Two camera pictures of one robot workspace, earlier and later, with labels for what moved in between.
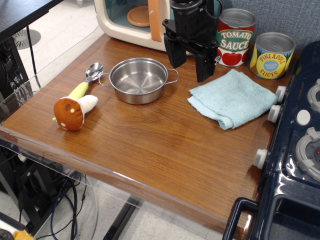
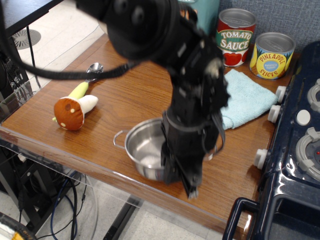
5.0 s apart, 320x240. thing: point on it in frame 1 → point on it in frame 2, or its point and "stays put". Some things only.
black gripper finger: (206, 64) → (190, 165)
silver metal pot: (139, 80) → (144, 140)
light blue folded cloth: (233, 99) stays put
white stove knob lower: (260, 158) stays put
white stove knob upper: (280, 93) stays put
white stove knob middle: (273, 113) stays put
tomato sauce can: (236, 27) stays put
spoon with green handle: (93, 71) stays put
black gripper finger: (178, 55) → (172, 170)
